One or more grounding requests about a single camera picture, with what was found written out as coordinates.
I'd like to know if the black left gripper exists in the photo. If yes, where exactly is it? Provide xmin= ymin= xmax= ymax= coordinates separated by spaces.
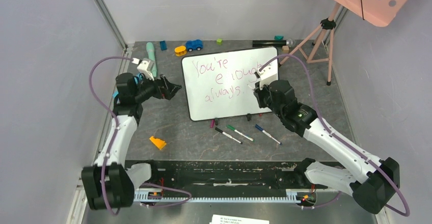
xmin=133 ymin=71 xmax=181 ymax=103

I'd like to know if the white whiteboard with black frame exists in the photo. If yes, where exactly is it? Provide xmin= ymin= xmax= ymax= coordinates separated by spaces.
xmin=181 ymin=47 xmax=278 ymax=121

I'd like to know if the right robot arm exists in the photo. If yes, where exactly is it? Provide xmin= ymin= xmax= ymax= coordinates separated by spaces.
xmin=253 ymin=80 xmax=400 ymax=214

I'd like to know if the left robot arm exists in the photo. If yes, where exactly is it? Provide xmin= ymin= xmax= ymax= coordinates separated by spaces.
xmin=81 ymin=73 xmax=182 ymax=210

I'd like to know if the blue capped marker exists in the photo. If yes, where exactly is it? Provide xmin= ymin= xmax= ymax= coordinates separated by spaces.
xmin=255 ymin=124 xmax=282 ymax=145

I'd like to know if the blue toy crayon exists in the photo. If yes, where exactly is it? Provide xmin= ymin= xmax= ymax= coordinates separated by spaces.
xmin=113 ymin=73 xmax=142 ymax=98

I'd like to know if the dark blue block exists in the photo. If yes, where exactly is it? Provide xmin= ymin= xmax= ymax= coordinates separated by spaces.
xmin=159 ymin=41 xmax=168 ymax=51

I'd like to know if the green capped marker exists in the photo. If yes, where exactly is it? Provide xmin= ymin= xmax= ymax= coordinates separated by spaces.
xmin=226 ymin=125 xmax=254 ymax=142

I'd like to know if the mint green toy microphone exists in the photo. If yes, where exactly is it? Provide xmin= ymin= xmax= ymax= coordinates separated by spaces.
xmin=146 ymin=42 xmax=157 ymax=77

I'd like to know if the wooden cube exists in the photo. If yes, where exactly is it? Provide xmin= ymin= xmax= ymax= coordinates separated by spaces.
xmin=281 ymin=45 xmax=290 ymax=53

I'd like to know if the black flashlight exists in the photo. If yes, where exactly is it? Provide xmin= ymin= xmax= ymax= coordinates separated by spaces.
xmin=252 ymin=39 xmax=296 ymax=47

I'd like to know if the blue toy car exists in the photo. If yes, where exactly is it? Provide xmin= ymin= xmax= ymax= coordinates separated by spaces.
xmin=185 ymin=39 xmax=203 ymax=52

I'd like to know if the black capped marker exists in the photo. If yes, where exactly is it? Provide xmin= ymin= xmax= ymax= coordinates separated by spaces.
xmin=214 ymin=127 xmax=243 ymax=144

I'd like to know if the white paper sheet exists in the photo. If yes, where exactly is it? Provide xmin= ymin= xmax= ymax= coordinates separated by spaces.
xmin=210 ymin=214 xmax=269 ymax=224

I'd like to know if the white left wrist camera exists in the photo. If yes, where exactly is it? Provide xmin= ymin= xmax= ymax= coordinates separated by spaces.
xmin=131 ymin=58 xmax=155 ymax=80

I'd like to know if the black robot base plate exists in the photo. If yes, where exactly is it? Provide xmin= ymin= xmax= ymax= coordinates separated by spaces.
xmin=145 ymin=160 xmax=324 ymax=198

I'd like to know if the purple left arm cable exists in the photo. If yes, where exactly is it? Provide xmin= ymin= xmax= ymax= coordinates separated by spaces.
xmin=88 ymin=56 xmax=193 ymax=216

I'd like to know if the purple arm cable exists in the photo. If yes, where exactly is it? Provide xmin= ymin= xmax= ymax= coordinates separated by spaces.
xmin=259 ymin=53 xmax=411 ymax=217
xmin=88 ymin=56 xmax=193 ymax=216

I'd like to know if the white cable duct rail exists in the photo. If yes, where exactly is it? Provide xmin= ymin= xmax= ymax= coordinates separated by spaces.
xmin=133 ymin=188 xmax=316 ymax=205

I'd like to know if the aluminium frame profile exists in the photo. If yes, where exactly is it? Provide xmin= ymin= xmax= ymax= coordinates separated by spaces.
xmin=94 ymin=0 xmax=128 ymax=50

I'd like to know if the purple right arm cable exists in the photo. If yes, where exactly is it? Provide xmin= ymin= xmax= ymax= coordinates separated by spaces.
xmin=259 ymin=53 xmax=411 ymax=217

